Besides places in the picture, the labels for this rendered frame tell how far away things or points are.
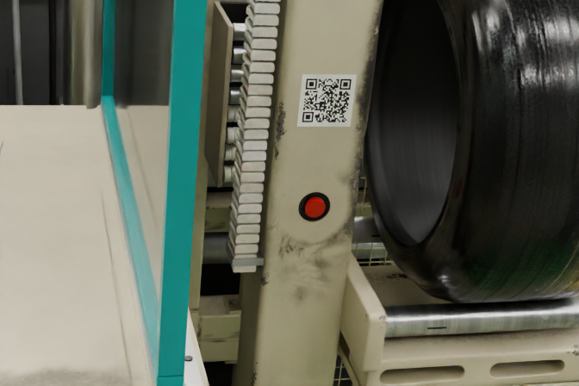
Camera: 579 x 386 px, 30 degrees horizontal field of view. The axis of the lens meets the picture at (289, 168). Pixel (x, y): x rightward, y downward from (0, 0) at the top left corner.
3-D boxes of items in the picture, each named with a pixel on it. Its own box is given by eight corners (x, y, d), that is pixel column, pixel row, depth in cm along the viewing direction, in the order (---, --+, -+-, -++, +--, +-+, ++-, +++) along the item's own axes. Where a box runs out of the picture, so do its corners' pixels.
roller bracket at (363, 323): (361, 376, 152) (370, 316, 148) (295, 239, 187) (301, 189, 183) (383, 374, 152) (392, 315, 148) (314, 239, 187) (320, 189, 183)
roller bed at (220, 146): (216, 188, 191) (227, 26, 179) (203, 153, 204) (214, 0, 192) (324, 186, 196) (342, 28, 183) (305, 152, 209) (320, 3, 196)
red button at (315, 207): (303, 218, 151) (306, 199, 150) (301, 212, 153) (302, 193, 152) (324, 217, 152) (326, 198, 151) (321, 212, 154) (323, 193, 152)
